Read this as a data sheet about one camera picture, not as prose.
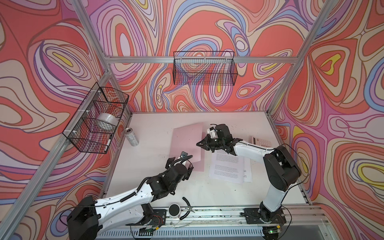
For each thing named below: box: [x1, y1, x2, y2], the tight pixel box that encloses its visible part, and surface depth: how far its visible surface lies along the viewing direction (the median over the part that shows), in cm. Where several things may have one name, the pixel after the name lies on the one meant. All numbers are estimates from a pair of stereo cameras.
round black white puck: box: [168, 203, 181, 219], surface depth 73 cm
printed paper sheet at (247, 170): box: [243, 156, 253, 183], surface depth 88 cm
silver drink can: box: [124, 127, 140, 147], surface depth 93 cm
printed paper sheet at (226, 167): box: [209, 149, 245, 184], surface depth 92 cm
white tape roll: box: [96, 113, 119, 131], surface depth 74 cm
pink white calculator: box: [251, 136, 273, 148], surface depth 103 cm
